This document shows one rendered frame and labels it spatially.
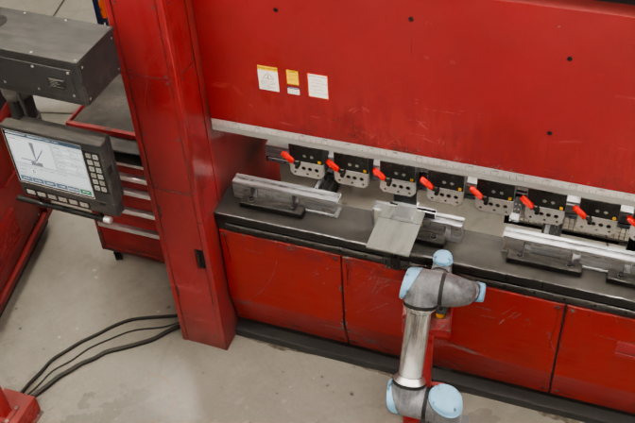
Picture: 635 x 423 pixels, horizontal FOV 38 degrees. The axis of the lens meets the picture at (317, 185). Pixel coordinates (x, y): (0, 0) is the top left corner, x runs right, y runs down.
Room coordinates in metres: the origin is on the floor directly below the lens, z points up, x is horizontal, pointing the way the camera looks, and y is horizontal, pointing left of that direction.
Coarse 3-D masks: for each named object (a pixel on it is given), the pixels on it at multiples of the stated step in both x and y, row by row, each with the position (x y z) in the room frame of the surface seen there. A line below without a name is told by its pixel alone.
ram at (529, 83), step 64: (192, 0) 3.13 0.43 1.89; (256, 0) 3.03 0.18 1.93; (320, 0) 2.93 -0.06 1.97; (384, 0) 2.84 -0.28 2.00; (448, 0) 2.75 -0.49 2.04; (512, 0) 2.68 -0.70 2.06; (576, 0) 2.65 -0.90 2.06; (256, 64) 3.04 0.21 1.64; (320, 64) 2.94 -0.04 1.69; (384, 64) 2.84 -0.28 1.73; (448, 64) 2.75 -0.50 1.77; (512, 64) 2.66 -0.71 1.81; (576, 64) 2.58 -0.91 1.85; (320, 128) 2.94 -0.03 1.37; (384, 128) 2.84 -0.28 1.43; (448, 128) 2.75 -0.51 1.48; (512, 128) 2.65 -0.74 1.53; (576, 128) 2.57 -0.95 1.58; (576, 192) 2.55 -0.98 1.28
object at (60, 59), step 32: (0, 32) 2.90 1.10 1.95; (32, 32) 2.88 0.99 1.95; (64, 32) 2.87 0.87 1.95; (96, 32) 2.85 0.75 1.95; (0, 64) 2.80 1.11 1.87; (32, 64) 2.75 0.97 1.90; (64, 64) 2.69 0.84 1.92; (96, 64) 2.76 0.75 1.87; (32, 96) 2.99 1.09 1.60; (64, 96) 2.71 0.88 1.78; (96, 96) 2.73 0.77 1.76
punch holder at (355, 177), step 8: (336, 152) 2.92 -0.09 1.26; (336, 160) 2.92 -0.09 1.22; (344, 160) 2.91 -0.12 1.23; (352, 160) 2.89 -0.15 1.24; (360, 160) 2.88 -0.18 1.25; (368, 160) 2.87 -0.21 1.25; (344, 168) 2.91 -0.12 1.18; (352, 168) 2.89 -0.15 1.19; (360, 168) 2.88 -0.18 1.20; (368, 168) 2.87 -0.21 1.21; (336, 176) 2.92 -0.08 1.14; (344, 176) 2.90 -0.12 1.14; (352, 176) 2.89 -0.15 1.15; (360, 176) 2.88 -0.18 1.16; (368, 176) 2.87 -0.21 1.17; (352, 184) 2.89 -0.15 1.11; (360, 184) 2.88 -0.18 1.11; (368, 184) 2.86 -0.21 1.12
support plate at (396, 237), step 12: (384, 216) 2.79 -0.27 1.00; (420, 216) 2.78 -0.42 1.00; (384, 228) 2.72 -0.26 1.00; (396, 228) 2.71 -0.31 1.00; (408, 228) 2.71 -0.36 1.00; (372, 240) 2.66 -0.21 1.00; (384, 240) 2.65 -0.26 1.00; (396, 240) 2.65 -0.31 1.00; (408, 240) 2.64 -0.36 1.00; (396, 252) 2.58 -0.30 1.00; (408, 252) 2.57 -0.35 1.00
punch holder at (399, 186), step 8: (384, 168) 2.84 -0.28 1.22; (392, 168) 2.83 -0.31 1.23; (400, 168) 2.82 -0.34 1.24; (408, 168) 2.80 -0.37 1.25; (416, 168) 2.80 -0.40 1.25; (392, 176) 2.83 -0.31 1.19; (400, 176) 2.82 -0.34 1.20; (408, 176) 2.80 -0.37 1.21; (416, 176) 2.80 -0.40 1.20; (384, 184) 2.84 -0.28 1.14; (392, 184) 2.82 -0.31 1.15; (400, 184) 2.81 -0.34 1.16; (408, 184) 2.80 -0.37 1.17; (416, 184) 2.82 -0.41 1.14; (392, 192) 2.82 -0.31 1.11; (400, 192) 2.81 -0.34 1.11; (408, 192) 2.80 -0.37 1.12
